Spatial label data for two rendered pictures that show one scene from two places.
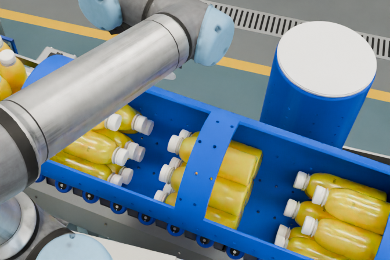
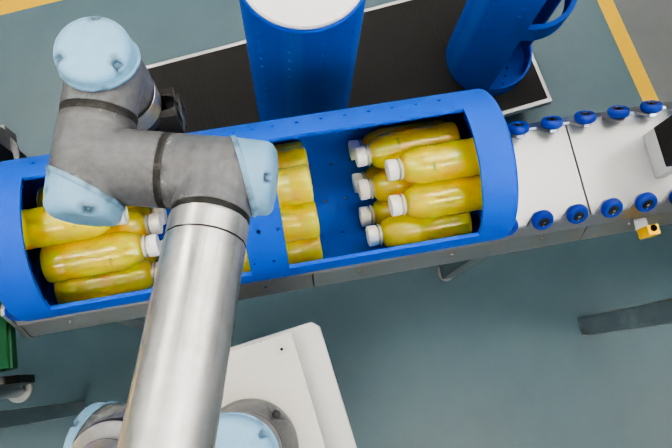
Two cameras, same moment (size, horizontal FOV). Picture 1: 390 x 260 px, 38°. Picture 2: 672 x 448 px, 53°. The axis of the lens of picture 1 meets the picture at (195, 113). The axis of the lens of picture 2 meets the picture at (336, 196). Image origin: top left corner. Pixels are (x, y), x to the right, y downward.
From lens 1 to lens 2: 0.35 m
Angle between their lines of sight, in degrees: 25
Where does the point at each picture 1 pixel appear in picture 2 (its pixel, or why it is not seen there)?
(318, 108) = (324, 39)
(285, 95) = (278, 41)
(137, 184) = not seen: hidden behind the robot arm
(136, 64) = (217, 311)
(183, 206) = (262, 268)
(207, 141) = not seen: hidden behind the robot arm
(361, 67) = not seen: outside the picture
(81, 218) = (137, 312)
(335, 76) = not seen: outside the picture
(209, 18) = (248, 169)
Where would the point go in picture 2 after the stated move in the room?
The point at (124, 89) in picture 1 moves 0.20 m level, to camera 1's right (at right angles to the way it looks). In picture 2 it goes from (225, 351) to (429, 239)
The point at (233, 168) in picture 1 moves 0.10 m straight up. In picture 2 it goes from (290, 195) to (289, 179)
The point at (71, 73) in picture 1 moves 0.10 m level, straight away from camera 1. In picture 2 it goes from (164, 396) to (73, 308)
